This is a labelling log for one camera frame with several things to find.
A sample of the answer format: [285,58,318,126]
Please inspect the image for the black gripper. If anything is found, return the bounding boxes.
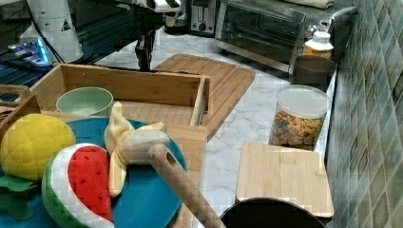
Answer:
[135,12,155,70]

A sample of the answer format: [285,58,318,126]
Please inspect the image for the wooden drawer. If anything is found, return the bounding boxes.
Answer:
[29,64,210,125]

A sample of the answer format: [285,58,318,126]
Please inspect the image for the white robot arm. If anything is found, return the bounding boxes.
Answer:
[117,0,182,71]

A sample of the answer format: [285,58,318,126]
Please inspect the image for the silver toaster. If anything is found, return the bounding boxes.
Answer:
[190,0,217,36]

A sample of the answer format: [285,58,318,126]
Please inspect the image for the pale green bowl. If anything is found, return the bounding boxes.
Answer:
[56,87,114,116]

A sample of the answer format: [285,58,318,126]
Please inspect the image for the large bamboo cutting board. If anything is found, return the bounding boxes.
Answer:
[155,54,256,140]

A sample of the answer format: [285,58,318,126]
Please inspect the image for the plush peeled banana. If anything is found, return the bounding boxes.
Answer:
[105,102,170,198]

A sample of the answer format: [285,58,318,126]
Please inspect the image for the stainless toaster oven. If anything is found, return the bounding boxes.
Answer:
[215,0,357,72]

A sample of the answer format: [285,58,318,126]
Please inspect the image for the yellow plush pineapple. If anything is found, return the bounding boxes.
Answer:
[1,114,76,181]

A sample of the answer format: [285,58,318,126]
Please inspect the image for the plush watermelon slice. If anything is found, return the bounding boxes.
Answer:
[42,143,115,228]

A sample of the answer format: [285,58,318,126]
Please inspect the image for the dark brown cup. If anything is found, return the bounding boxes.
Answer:
[291,55,336,92]

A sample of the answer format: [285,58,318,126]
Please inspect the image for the orange bottle white cap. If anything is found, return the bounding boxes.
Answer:
[302,31,334,59]

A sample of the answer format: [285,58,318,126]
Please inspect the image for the teal round plate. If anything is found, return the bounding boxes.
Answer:
[0,118,187,228]

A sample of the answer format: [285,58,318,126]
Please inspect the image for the clear cereal container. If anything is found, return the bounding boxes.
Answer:
[269,85,329,151]

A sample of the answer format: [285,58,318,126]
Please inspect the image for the small light wooden board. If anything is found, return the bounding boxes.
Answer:
[236,142,335,220]

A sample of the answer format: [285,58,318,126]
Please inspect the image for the black frying pan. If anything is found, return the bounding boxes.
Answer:
[221,198,327,228]

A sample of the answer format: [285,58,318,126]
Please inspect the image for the wooden pan handle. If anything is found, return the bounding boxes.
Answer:
[148,144,226,228]

